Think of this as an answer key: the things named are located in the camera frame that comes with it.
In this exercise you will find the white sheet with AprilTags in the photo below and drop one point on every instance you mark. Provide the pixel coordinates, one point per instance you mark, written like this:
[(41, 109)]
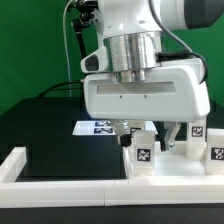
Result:
[(91, 128)]

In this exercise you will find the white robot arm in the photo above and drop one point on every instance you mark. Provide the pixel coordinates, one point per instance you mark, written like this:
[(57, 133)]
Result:
[(141, 70)]

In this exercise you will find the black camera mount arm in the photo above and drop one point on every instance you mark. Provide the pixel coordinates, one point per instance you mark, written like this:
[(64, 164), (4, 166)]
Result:
[(86, 9)]

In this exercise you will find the white U-shaped obstacle fence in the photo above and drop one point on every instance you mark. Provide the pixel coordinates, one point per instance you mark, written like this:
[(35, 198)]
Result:
[(140, 191)]

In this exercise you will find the white square tabletop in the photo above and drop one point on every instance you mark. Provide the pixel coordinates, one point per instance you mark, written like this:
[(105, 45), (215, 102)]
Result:
[(172, 163)]

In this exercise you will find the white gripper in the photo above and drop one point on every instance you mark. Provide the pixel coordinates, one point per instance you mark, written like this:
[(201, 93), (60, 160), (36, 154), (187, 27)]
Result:
[(173, 92)]

